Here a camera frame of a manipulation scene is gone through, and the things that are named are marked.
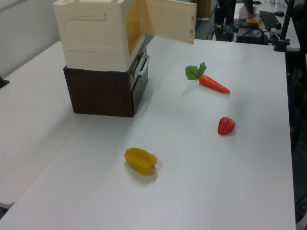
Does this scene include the cream plastic cabinet body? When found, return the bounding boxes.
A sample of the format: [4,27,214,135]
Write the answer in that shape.
[52,0,147,72]

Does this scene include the orange toy carrot green leaves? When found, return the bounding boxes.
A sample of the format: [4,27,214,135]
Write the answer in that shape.
[185,62,231,94]

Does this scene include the cream cabinet door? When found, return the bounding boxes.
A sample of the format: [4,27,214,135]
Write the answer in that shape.
[140,0,198,45]

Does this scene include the dark brown wooden drawer box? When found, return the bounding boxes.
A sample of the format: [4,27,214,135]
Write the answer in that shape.
[63,45,149,118]

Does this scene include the wooden background cabinet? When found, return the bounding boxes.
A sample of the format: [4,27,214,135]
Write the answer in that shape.
[196,0,212,19]

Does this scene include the black device block with cables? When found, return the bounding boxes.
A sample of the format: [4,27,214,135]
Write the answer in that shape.
[206,23,239,43]

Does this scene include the red toy strawberry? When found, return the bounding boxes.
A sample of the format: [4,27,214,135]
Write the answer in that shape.
[217,116,236,136]

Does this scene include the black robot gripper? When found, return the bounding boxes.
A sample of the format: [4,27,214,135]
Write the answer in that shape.
[214,6,225,25]

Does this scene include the black computer keyboard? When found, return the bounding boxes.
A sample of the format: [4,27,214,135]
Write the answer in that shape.
[259,10,282,31]

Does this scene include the flat black electronics box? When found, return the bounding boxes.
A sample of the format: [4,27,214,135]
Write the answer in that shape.
[236,28,269,46]

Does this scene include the yellow toy starfruit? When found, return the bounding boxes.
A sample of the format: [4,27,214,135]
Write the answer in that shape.
[123,148,158,176]

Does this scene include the black pole with table clamp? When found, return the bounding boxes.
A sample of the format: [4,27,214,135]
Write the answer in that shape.
[273,0,296,52]

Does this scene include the thin black stand pole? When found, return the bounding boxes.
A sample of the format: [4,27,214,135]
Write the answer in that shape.
[225,0,237,25]

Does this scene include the black table clamp bracket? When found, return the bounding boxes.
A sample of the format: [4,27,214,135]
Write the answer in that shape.
[0,75,11,90]

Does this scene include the black drawer with white handle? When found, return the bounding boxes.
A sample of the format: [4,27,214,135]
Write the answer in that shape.
[129,44,150,108]

